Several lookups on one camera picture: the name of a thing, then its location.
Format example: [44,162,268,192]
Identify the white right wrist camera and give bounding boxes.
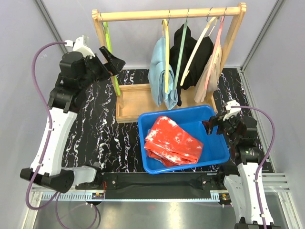
[223,100,241,120]

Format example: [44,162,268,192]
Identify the purple floor cable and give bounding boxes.
[54,193,100,229]

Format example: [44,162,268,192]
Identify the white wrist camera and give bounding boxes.
[223,100,241,120]
[65,35,95,57]

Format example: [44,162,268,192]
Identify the lime green hanger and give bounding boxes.
[102,21,122,97]

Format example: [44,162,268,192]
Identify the light blue trousers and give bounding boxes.
[148,36,178,110]

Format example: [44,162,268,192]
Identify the beige trousers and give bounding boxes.
[194,45,222,103]

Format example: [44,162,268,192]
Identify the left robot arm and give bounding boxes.
[20,46,126,193]

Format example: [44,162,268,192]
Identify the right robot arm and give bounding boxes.
[202,115,277,229]

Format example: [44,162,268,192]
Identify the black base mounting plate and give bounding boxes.
[79,172,224,199]

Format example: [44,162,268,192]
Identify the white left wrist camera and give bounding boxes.
[65,35,95,57]

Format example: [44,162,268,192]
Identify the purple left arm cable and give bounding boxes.
[25,41,69,210]

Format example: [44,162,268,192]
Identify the blue plastic bin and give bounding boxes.
[138,105,230,175]

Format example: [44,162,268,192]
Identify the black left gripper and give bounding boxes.
[79,46,125,90]

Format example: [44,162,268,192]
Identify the yellow hanger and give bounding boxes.
[162,19,170,93]

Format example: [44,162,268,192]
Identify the black trousers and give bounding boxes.
[182,36,214,90]
[168,23,193,107]

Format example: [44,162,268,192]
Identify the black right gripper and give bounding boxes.
[202,111,241,143]

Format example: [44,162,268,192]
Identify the pink hanger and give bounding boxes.
[204,16,225,90]

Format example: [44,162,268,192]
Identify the red white patterned trousers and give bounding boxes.
[144,115,204,167]

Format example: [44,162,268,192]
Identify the cream white hanger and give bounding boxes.
[180,16,219,86]

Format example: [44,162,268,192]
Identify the mint green hanger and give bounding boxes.
[174,18,188,88]

